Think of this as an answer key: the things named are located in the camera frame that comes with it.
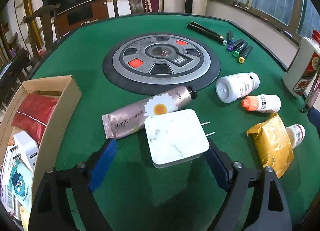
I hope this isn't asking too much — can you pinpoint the pink daisy cream tube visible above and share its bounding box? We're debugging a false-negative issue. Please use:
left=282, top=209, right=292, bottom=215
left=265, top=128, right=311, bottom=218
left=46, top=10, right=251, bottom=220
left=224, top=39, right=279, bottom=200
left=102, top=86, right=197, bottom=139

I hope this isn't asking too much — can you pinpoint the white power adapter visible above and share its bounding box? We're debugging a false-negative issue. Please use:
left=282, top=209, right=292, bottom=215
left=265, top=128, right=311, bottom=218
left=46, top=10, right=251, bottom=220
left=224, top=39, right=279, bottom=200
left=144, top=109, right=215, bottom=169

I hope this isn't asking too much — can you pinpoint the yellow foil packet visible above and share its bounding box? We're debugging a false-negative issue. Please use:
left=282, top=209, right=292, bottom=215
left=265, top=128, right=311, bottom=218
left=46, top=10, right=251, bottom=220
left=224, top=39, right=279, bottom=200
left=246, top=113, right=294, bottom=178

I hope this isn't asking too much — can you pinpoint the white plastic bottle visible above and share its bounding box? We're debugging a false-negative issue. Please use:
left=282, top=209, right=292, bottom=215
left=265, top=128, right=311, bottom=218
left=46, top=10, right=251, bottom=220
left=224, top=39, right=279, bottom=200
left=215, top=72, right=260, bottom=103

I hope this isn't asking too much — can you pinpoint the red foil package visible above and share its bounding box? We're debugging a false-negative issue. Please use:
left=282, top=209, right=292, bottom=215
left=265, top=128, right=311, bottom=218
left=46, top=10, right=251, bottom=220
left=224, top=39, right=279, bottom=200
left=11, top=94, right=59, bottom=145

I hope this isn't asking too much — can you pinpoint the teal cartoon wipes pack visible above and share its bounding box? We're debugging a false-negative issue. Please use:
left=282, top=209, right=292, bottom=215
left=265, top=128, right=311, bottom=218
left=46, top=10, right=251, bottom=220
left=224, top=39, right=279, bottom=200
left=1, top=159, right=33, bottom=213

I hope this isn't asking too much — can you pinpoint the white orange ointment box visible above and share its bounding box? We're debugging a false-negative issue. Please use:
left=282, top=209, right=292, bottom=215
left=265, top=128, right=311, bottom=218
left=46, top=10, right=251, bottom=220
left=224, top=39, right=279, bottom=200
left=0, top=143, right=23, bottom=212

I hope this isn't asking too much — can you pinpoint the white multi-port plug charger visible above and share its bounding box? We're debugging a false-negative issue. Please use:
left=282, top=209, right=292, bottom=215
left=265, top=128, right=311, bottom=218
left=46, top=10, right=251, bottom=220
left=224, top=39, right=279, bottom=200
left=13, top=131, right=39, bottom=172

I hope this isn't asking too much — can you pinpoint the cardboard tray box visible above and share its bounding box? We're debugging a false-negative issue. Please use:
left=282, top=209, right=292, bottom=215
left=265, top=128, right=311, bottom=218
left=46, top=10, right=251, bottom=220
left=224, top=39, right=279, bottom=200
left=1, top=76, right=82, bottom=214

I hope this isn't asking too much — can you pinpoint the orange cap small bottle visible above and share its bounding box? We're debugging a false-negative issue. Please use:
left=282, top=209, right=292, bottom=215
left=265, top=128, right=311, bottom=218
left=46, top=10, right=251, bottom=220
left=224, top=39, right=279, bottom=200
left=241, top=94, right=281, bottom=113

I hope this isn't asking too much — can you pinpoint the white bottle beside yellow packet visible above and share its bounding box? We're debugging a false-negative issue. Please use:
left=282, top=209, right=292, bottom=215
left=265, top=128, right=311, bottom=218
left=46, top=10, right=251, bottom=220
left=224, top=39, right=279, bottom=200
left=286, top=124, right=305, bottom=149

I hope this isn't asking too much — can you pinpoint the round mahjong table centre panel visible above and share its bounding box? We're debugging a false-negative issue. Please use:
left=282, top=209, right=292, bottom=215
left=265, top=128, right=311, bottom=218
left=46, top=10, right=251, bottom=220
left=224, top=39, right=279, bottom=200
left=103, top=33, right=221, bottom=95

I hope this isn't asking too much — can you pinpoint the yellow marker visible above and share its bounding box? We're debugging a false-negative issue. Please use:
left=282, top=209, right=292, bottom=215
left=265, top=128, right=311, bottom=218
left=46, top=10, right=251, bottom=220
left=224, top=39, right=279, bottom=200
left=238, top=45, right=253, bottom=64

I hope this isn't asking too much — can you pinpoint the green marker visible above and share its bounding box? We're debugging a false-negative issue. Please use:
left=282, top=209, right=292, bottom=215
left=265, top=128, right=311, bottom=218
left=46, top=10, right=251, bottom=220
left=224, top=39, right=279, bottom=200
left=233, top=41, right=248, bottom=57

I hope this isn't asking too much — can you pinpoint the purple marker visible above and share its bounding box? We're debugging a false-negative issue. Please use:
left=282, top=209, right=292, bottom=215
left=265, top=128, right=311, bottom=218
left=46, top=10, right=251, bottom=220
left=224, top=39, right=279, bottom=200
left=227, top=39, right=244, bottom=52

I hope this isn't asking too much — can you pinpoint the blue marker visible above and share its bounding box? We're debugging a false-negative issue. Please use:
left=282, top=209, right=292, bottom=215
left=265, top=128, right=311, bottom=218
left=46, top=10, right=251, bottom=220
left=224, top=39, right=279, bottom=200
left=227, top=30, right=234, bottom=45

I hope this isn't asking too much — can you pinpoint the black pen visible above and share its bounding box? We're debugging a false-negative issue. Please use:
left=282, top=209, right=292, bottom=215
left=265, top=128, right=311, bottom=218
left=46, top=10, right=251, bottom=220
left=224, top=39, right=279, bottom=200
left=190, top=21, right=224, bottom=39
left=187, top=24, right=227, bottom=46

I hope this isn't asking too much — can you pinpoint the white red liquor bottle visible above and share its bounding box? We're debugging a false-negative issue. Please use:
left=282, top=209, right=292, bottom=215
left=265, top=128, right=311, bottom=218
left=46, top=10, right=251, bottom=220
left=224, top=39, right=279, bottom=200
left=282, top=30, right=319, bottom=98

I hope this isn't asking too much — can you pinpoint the wooden chair near television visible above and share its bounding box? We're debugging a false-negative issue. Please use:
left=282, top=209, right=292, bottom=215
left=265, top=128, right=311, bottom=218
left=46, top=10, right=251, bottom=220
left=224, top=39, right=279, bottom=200
left=22, top=2, right=62, bottom=54

